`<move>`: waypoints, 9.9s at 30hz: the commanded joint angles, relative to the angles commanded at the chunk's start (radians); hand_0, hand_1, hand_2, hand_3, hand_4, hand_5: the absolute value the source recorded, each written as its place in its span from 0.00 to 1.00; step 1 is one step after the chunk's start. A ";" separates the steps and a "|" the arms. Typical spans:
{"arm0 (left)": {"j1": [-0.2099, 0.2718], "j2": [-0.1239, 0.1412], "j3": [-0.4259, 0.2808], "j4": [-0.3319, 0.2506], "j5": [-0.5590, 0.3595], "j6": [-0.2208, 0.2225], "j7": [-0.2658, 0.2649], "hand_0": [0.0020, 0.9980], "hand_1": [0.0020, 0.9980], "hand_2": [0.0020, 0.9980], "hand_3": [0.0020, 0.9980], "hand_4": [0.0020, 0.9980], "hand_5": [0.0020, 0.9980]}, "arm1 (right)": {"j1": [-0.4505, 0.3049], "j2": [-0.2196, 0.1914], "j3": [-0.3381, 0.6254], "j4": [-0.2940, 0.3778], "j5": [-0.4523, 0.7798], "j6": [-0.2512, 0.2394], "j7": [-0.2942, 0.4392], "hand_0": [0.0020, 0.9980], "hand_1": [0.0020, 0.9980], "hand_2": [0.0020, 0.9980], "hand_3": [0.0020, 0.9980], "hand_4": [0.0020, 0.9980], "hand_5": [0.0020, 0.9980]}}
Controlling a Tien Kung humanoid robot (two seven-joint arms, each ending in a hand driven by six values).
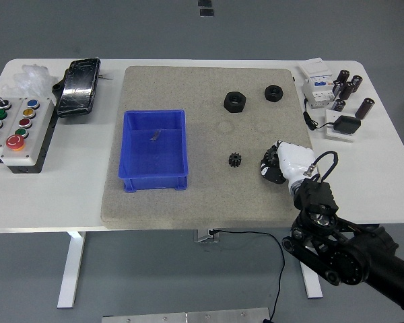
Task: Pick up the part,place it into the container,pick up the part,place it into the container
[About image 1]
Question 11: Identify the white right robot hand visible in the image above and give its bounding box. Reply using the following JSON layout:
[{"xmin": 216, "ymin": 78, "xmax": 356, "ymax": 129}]
[{"xmin": 259, "ymin": 140, "xmax": 319, "ymax": 194}]

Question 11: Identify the large black gear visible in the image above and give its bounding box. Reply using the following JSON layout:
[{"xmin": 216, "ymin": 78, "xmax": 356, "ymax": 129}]
[{"xmin": 261, "ymin": 145, "xmax": 281, "ymax": 171}]

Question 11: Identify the small black gear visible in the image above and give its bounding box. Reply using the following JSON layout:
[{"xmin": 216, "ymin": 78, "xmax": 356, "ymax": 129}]
[{"xmin": 228, "ymin": 151, "xmax": 245, "ymax": 170}]

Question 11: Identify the small black hex nut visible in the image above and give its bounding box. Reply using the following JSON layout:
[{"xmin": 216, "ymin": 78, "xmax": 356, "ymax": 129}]
[{"xmin": 264, "ymin": 84, "xmax": 284, "ymax": 102}]

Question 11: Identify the large black hex nut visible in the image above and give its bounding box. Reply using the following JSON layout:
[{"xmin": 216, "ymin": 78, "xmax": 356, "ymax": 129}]
[{"xmin": 223, "ymin": 90, "xmax": 246, "ymax": 114}]

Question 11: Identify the blue plastic box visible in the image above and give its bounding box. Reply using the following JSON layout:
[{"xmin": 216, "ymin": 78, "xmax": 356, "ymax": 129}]
[{"xmin": 117, "ymin": 109, "xmax": 190, "ymax": 193}]

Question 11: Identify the grey emergency-stop control box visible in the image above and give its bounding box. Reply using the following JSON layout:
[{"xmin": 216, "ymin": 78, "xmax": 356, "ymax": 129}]
[{"xmin": 0, "ymin": 97, "xmax": 57, "ymax": 175}]

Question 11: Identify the white square plate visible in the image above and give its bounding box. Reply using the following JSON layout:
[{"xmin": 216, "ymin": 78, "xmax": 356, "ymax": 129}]
[{"xmin": 324, "ymin": 108, "xmax": 355, "ymax": 143}]

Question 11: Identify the black flat adapter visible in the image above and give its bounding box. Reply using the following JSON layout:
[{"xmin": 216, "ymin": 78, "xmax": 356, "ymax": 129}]
[{"xmin": 333, "ymin": 115, "xmax": 362, "ymax": 136}]

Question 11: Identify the white circuit breaker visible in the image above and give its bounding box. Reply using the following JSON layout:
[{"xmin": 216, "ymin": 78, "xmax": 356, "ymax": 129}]
[{"xmin": 296, "ymin": 57, "xmax": 337, "ymax": 109}]

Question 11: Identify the grey-brown mat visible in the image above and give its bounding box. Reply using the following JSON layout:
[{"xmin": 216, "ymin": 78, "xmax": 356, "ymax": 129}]
[{"xmin": 100, "ymin": 65, "xmax": 327, "ymax": 231}]

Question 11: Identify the white table leg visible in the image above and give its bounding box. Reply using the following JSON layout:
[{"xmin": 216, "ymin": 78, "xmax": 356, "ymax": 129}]
[
  {"xmin": 56, "ymin": 231, "xmax": 87, "ymax": 309},
  {"xmin": 299, "ymin": 260, "xmax": 323, "ymax": 299}
]

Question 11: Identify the silver metal plate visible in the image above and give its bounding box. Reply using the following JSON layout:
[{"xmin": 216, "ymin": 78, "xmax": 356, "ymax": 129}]
[{"xmin": 101, "ymin": 307, "xmax": 270, "ymax": 323}]

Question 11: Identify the black plastic-wrapped device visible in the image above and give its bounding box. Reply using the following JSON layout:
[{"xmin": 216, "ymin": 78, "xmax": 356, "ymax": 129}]
[{"xmin": 52, "ymin": 57, "xmax": 102, "ymax": 118}]

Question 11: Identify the crumpled clear plastic bag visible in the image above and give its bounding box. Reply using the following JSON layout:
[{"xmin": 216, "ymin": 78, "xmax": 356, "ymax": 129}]
[{"xmin": 0, "ymin": 63, "xmax": 59, "ymax": 99}]

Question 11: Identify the black adapter cord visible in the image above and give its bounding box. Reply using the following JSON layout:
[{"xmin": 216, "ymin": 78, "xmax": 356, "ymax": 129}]
[{"xmin": 302, "ymin": 97, "xmax": 337, "ymax": 131}]

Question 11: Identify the thin black floor cable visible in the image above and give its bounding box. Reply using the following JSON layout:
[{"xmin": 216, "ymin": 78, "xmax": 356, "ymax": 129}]
[{"xmin": 210, "ymin": 229, "xmax": 286, "ymax": 320}]

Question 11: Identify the grey under-table bracket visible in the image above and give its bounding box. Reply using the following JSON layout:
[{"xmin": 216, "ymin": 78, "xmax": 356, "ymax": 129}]
[{"xmin": 193, "ymin": 229, "xmax": 220, "ymax": 244}]

